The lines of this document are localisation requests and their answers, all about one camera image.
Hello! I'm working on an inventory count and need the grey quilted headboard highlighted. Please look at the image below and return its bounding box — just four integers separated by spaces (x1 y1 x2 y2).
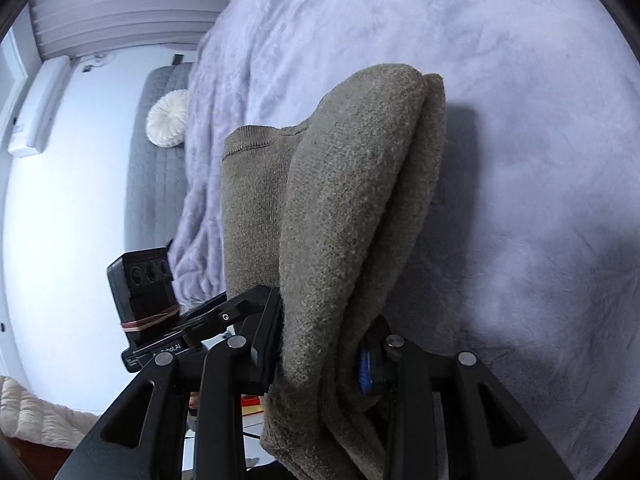
124 64 197 252

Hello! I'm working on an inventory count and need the cream quilted bedding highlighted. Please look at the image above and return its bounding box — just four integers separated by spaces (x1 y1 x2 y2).
0 375 101 450

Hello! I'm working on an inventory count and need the olive knit sweater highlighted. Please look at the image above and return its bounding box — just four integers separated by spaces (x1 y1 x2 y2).
221 62 448 480

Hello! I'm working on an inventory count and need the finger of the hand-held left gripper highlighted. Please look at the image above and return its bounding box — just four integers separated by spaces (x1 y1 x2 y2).
177 285 273 341

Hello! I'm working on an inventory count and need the lavender plush blanket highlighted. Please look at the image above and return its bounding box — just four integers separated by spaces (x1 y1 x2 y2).
170 0 640 480

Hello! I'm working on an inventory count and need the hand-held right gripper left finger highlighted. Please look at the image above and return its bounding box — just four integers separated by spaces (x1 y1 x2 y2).
55 300 283 480

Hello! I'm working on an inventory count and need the grey curtain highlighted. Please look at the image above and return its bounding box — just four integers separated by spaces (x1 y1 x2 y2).
27 0 249 61

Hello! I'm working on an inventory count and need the wall socket with cable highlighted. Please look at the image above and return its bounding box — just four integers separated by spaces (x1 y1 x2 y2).
80 52 111 74

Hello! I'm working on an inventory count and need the white air conditioner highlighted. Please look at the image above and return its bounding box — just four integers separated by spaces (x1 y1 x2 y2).
7 55 73 159

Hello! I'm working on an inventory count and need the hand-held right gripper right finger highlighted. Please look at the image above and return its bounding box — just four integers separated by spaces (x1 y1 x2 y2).
356 315 576 480

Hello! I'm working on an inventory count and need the white round pillow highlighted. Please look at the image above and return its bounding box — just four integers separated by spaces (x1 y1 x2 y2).
146 88 190 149

